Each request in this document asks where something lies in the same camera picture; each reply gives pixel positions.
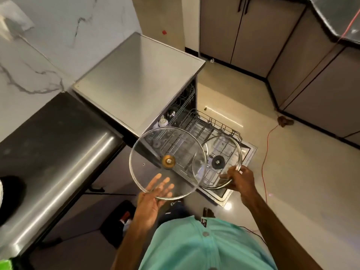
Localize grey corner cabinet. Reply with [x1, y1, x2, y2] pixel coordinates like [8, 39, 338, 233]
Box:
[267, 8, 360, 149]

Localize person's right forearm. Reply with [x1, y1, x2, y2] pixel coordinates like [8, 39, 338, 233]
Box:
[242, 195, 324, 270]

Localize wire dishwasher rack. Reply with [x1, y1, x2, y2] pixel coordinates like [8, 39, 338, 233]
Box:
[169, 109, 243, 191]
[169, 84, 196, 125]

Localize person's right hand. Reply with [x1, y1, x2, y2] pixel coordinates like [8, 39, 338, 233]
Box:
[219, 165, 260, 207]

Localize black stone countertop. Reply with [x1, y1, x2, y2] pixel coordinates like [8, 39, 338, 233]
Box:
[292, 0, 360, 48]

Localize orange cable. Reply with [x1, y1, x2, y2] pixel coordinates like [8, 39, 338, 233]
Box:
[261, 8, 360, 204]

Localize small glass lid black knob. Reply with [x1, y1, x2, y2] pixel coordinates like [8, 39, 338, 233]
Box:
[193, 135, 243, 190]

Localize teal shirt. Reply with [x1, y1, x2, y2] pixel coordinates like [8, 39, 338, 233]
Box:
[139, 216, 278, 270]

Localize wire lower dishwasher rack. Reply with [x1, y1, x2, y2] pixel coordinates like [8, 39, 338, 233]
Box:
[169, 109, 243, 191]

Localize dark trousers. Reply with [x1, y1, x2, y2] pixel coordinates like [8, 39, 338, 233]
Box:
[157, 201, 194, 227]

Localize black bag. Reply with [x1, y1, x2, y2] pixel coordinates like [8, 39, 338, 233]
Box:
[101, 200, 138, 249]

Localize person's left hand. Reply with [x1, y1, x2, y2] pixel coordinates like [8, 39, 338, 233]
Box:
[132, 174, 175, 226]

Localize stainless steel dishwasher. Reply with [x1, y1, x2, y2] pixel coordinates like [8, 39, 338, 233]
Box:
[73, 32, 258, 208]

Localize wire upper dishwasher rack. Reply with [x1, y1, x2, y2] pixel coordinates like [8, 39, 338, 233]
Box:
[169, 84, 196, 125]

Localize white paper towel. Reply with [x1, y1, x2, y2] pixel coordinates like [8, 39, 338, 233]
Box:
[0, 0, 35, 41]

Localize person's left forearm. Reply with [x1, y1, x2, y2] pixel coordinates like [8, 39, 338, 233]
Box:
[111, 221, 158, 270]

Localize thin black cable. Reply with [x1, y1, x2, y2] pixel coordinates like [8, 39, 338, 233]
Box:
[239, 225, 268, 246]

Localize large glass lid brass knob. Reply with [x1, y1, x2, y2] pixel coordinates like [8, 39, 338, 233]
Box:
[129, 127, 207, 200]

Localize grey cabinet with black handles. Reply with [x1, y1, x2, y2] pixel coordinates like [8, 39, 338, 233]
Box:
[199, 0, 307, 79]

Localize brown rag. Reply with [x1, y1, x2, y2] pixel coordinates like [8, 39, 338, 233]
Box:
[277, 116, 295, 128]

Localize steel counter unit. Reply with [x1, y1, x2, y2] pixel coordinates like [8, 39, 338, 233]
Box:
[0, 91, 125, 259]

